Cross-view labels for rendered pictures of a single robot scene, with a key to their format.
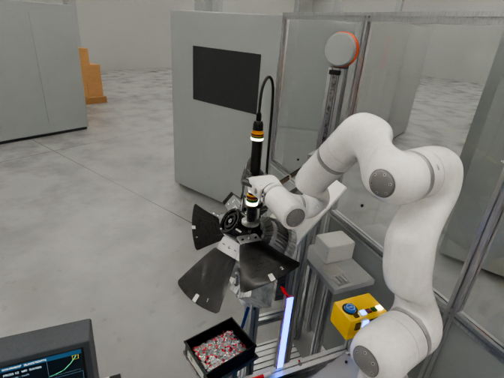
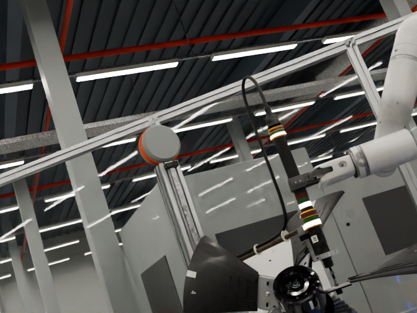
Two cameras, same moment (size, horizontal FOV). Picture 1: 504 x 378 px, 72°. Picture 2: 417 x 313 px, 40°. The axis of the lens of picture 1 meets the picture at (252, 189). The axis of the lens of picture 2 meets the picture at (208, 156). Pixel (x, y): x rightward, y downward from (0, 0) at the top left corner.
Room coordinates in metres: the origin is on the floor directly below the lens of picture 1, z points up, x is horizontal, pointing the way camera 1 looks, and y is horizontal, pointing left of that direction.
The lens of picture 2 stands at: (0.61, 1.40, 1.23)
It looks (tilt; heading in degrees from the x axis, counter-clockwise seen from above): 14 degrees up; 299
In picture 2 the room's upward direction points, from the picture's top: 20 degrees counter-clockwise
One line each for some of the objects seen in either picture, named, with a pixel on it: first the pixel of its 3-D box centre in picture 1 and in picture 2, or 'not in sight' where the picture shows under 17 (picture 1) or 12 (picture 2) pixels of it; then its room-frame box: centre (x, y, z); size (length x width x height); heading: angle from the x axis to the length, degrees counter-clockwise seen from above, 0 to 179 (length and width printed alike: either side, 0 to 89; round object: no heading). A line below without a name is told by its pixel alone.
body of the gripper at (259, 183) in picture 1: (266, 187); (335, 170); (1.07, -0.05, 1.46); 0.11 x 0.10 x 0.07; 24
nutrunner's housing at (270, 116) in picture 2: (253, 175); (296, 184); (1.17, 0.00, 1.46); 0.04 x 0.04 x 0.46
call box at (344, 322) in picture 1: (357, 316); not in sight; (0.96, -0.42, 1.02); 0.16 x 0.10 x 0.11; 114
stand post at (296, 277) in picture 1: (289, 310); not in sight; (1.43, -0.26, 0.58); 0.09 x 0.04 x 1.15; 24
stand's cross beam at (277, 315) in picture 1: (270, 317); not in sight; (1.38, -0.15, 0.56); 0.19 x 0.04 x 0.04; 114
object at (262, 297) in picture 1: (256, 284); not in sight; (1.13, -0.05, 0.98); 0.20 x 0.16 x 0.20; 114
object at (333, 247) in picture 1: (332, 244); not in sight; (1.58, -0.46, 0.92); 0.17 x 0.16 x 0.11; 114
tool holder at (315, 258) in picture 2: (252, 211); (316, 240); (1.18, -0.01, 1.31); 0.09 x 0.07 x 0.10; 149
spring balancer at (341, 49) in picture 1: (341, 49); (159, 145); (1.78, -0.37, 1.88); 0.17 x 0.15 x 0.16; 24
